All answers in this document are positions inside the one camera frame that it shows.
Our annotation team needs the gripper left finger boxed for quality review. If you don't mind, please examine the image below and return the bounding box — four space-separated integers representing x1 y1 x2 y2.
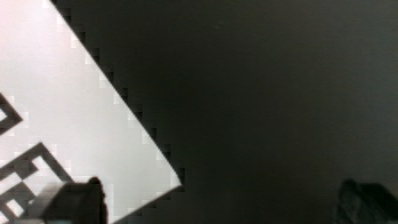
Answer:
22 177 108 224

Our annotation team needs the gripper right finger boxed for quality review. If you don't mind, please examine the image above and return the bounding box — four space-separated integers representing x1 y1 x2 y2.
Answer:
335 179 398 224

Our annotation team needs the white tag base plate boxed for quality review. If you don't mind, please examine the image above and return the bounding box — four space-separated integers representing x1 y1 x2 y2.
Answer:
0 0 180 224

